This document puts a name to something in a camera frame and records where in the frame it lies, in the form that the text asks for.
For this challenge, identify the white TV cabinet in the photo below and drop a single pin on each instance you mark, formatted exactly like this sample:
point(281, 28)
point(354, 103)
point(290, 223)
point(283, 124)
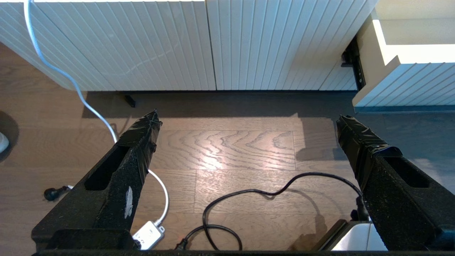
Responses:
point(142, 35)

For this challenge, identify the grey white robot base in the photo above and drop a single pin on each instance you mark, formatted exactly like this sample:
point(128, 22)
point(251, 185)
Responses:
point(355, 238)

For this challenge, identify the white sneaker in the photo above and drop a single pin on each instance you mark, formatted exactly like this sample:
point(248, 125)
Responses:
point(3, 142)

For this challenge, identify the black metal bracket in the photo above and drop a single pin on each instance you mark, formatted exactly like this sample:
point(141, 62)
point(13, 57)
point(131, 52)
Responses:
point(355, 60)

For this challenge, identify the white fluted drawer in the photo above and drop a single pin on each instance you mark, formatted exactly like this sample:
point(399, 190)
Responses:
point(408, 81)

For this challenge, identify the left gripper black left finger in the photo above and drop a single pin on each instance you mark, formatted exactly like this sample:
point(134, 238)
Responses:
point(106, 199)

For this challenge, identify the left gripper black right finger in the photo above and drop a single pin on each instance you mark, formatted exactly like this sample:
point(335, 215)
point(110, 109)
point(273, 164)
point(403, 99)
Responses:
point(401, 199)

